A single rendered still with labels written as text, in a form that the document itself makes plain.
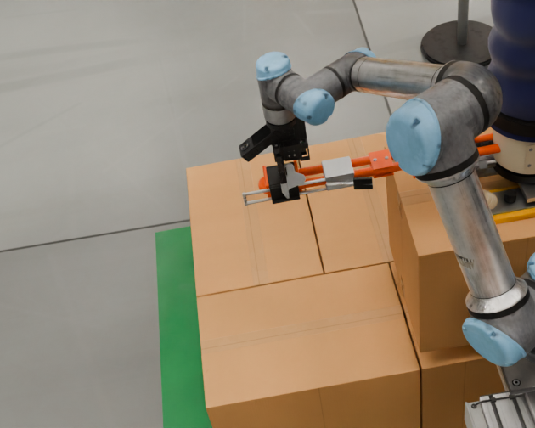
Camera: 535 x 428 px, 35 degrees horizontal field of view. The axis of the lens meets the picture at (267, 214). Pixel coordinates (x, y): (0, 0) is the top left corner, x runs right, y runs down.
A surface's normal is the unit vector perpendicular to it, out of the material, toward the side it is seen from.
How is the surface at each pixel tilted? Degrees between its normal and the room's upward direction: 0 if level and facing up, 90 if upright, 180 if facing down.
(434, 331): 90
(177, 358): 0
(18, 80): 0
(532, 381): 0
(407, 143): 83
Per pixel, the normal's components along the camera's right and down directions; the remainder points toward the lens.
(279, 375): -0.13, -0.69
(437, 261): 0.11, 0.70
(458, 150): 0.33, 0.22
